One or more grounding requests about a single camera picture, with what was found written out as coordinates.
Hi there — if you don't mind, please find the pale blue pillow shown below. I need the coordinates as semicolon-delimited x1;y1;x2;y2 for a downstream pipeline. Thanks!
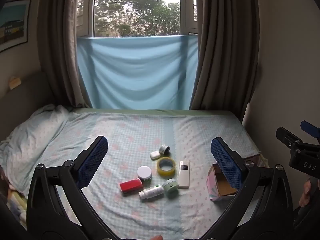
0;104;73;193

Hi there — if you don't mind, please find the light blue hanging cloth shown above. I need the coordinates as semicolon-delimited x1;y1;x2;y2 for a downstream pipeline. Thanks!
76;35;199;110

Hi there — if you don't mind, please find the white pill bottle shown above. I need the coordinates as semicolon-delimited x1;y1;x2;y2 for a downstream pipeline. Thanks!
139;184;165;200

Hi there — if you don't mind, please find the window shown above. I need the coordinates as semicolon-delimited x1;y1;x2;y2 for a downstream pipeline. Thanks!
76;0;200;38

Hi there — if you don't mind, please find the yellow note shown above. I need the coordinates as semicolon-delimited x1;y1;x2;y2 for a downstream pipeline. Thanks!
9;76;22;90

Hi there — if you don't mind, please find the pale green jar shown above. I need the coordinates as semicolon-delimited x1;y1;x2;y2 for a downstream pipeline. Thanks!
162;178;179;195

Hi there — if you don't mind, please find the bow-print bed sheet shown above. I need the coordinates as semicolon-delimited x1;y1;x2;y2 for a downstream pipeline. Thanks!
0;109;265;240

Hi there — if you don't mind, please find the red rectangular box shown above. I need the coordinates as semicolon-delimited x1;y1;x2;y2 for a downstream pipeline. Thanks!
119;178;144;196

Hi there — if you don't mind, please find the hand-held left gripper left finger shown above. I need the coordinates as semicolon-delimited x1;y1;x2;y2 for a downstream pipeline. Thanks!
26;135;111;233

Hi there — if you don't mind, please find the yellow tape roll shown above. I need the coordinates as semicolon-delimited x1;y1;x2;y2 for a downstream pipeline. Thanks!
157;157;176;177

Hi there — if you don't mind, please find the person's right hand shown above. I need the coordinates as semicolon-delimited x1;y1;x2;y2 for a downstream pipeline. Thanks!
299;180;312;207

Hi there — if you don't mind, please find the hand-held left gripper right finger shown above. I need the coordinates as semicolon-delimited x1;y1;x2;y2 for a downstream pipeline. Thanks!
204;136;295;236

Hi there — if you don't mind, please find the framed wall picture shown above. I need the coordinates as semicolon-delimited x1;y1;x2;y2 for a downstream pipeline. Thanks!
0;0;32;53

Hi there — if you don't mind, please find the brown curtain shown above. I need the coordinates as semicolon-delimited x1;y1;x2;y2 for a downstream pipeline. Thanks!
190;0;260;120
37;0;98;108

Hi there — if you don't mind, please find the cardboard box with pink flaps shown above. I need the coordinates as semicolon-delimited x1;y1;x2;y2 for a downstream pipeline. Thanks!
206;163;238;202

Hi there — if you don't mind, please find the jar with white lid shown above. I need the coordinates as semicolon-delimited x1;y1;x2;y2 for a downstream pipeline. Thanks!
137;166;153;183

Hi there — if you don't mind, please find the white remote control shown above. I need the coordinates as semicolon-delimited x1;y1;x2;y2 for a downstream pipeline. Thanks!
177;161;190;189

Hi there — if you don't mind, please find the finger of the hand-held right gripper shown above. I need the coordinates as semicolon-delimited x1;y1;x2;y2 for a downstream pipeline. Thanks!
300;120;320;139
276;127;303;153

